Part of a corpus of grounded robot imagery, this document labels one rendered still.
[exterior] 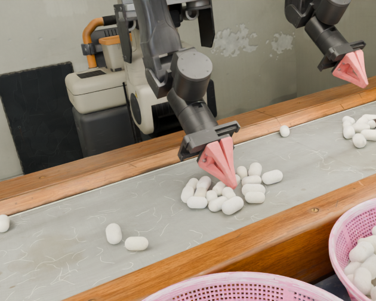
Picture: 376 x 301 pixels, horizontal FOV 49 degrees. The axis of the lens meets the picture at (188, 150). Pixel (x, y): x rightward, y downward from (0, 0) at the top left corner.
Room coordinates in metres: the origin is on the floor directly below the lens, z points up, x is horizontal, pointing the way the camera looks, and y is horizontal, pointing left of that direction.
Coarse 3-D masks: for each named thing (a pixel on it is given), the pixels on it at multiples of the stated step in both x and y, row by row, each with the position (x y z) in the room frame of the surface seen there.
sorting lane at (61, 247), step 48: (240, 144) 0.80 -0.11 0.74; (288, 144) 0.77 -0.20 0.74; (336, 144) 0.73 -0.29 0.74; (96, 192) 0.67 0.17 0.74; (144, 192) 0.64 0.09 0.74; (240, 192) 0.59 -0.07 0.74; (288, 192) 0.57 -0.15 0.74; (0, 240) 0.55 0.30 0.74; (48, 240) 0.53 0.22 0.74; (96, 240) 0.51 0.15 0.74; (192, 240) 0.47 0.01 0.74; (0, 288) 0.43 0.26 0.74; (48, 288) 0.41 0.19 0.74
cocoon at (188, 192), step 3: (186, 186) 0.60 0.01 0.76; (189, 186) 0.60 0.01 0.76; (183, 189) 0.59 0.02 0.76; (186, 189) 0.59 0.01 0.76; (189, 189) 0.59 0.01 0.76; (192, 189) 0.59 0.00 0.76; (183, 192) 0.58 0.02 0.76; (186, 192) 0.58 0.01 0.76; (189, 192) 0.58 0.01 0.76; (192, 192) 0.58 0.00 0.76; (183, 195) 0.58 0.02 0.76; (186, 195) 0.57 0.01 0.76; (189, 195) 0.57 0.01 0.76; (192, 195) 0.58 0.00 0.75; (183, 198) 0.57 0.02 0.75; (186, 198) 0.57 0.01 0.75; (183, 201) 0.58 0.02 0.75; (186, 201) 0.57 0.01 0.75
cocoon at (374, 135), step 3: (366, 129) 0.73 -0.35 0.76; (363, 132) 0.73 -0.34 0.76; (366, 132) 0.73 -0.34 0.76; (369, 132) 0.72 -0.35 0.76; (372, 132) 0.72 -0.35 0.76; (375, 132) 0.72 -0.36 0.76; (363, 135) 0.73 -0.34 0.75; (366, 135) 0.72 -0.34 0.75; (369, 135) 0.72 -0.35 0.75; (372, 135) 0.72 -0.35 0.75; (375, 135) 0.71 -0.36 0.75; (366, 138) 0.72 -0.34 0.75; (369, 138) 0.72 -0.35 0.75; (372, 138) 0.72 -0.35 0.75; (375, 138) 0.71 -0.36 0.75
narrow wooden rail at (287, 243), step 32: (352, 192) 0.50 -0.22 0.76; (256, 224) 0.45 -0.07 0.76; (288, 224) 0.44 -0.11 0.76; (320, 224) 0.44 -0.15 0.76; (192, 256) 0.40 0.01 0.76; (224, 256) 0.40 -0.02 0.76; (256, 256) 0.40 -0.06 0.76; (288, 256) 0.42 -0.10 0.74; (320, 256) 0.44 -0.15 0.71; (96, 288) 0.37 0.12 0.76; (128, 288) 0.36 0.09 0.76; (160, 288) 0.36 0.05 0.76; (256, 288) 0.40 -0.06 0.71
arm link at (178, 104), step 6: (168, 96) 0.70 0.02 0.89; (174, 96) 0.69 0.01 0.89; (174, 102) 0.69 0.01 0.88; (180, 102) 0.68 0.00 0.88; (186, 102) 0.67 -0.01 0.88; (192, 102) 0.67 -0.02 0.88; (198, 102) 0.68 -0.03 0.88; (204, 102) 0.68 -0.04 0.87; (174, 108) 0.69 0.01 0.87; (180, 108) 0.67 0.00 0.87
